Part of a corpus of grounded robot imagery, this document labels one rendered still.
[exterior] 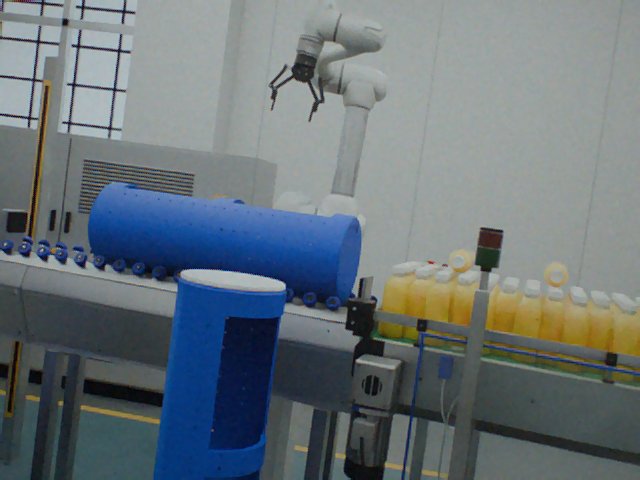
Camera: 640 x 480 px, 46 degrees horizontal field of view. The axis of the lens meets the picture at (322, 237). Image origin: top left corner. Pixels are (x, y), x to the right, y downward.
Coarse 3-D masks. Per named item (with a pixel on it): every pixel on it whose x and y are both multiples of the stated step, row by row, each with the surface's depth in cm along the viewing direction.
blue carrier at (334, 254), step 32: (128, 192) 250; (96, 224) 247; (128, 224) 243; (160, 224) 240; (192, 224) 238; (224, 224) 235; (256, 224) 233; (288, 224) 231; (320, 224) 229; (352, 224) 233; (96, 256) 254; (128, 256) 248; (160, 256) 242; (192, 256) 238; (224, 256) 234; (256, 256) 231; (288, 256) 228; (320, 256) 225; (352, 256) 239; (320, 288) 228; (352, 288) 245
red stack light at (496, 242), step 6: (480, 234) 188; (486, 234) 187; (492, 234) 186; (498, 234) 186; (480, 240) 188; (486, 240) 186; (492, 240) 186; (498, 240) 186; (480, 246) 188; (486, 246) 186; (492, 246) 186; (498, 246) 187
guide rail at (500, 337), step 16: (384, 320) 213; (400, 320) 211; (416, 320) 210; (432, 320) 209; (464, 336) 206; (496, 336) 204; (512, 336) 203; (560, 352) 199; (576, 352) 198; (592, 352) 197
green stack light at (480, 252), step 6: (480, 252) 187; (486, 252) 186; (492, 252) 186; (498, 252) 187; (474, 258) 189; (480, 258) 187; (486, 258) 186; (492, 258) 186; (498, 258) 187; (474, 264) 189; (480, 264) 187; (486, 264) 187; (492, 264) 186; (498, 264) 188
